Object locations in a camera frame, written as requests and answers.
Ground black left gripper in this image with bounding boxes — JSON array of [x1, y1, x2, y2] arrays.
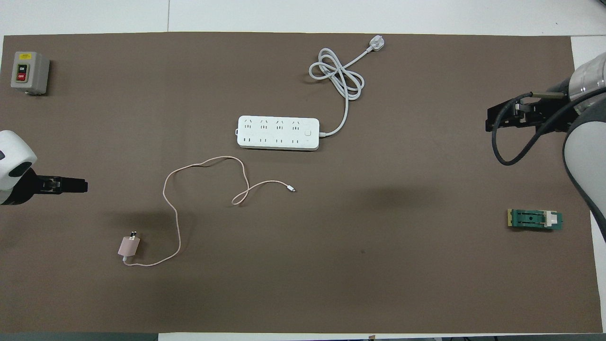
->
[[0, 168, 89, 206]]

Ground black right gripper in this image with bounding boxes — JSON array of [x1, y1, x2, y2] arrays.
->
[[485, 94, 574, 134]]

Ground pink charger adapter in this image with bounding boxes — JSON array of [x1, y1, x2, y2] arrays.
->
[[117, 231, 141, 260]]

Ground pink charging cable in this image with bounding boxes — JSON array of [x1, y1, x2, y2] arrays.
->
[[122, 156, 295, 267]]

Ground white power strip with cord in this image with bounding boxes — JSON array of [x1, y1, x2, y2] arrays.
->
[[237, 36, 385, 151]]

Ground brown table mat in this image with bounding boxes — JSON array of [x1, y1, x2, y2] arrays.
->
[[0, 32, 596, 334]]

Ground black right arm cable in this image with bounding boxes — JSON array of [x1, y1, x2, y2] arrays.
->
[[491, 88, 606, 166]]

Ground green knife switch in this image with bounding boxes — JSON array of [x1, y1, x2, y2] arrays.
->
[[507, 209, 564, 232]]

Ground grey push-button switch box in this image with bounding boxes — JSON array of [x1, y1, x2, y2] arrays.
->
[[10, 51, 50, 96]]

